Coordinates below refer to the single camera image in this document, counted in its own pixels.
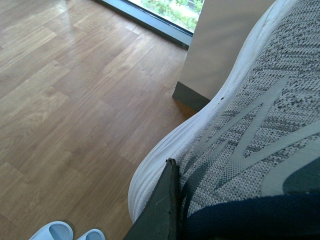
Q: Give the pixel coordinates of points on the grey knit sneaker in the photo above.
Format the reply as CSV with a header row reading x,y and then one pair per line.
x,y
249,161

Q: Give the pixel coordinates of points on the light blue slipper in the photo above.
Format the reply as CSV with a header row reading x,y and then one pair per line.
x,y
56,230
93,234

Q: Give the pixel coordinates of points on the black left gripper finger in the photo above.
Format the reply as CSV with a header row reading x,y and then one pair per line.
x,y
158,220

